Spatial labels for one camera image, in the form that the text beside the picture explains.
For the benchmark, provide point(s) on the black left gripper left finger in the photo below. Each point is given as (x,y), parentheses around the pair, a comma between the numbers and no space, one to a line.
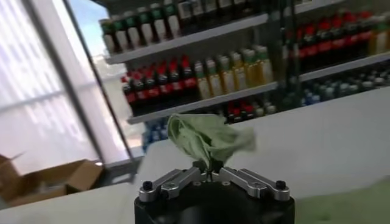
(170,187)

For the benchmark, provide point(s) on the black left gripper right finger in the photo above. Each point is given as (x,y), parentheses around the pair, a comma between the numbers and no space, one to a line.
(256,185)

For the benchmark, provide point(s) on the green polo shirt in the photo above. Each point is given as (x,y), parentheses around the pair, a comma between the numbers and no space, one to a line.
(207,137)

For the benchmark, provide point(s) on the small blue drink bottle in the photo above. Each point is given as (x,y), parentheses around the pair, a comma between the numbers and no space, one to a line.
(149,134)
(161,131)

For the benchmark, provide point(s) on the small red cap cola bottle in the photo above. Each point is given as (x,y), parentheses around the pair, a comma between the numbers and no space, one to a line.
(247,109)
(233,111)

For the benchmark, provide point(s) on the brown cardboard box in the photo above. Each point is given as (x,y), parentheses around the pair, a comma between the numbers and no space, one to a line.
(79,176)

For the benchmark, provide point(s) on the yellow juice bottle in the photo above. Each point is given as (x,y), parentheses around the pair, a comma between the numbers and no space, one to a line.
(214,80)
(226,77)
(238,74)
(202,83)
(379,39)
(251,71)
(263,68)

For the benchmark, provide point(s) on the grey metal shelf rack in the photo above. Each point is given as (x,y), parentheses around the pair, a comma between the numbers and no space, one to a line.
(344,66)
(189,38)

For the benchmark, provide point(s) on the green cap brown tea bottle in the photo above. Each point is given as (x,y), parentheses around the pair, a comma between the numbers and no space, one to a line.
(159,25)
(146,29)
(172,22)
(133,32)
(108,38)
(121,35)

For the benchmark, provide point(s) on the black slanted frame post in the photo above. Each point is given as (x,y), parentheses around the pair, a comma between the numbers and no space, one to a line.
(97,76)

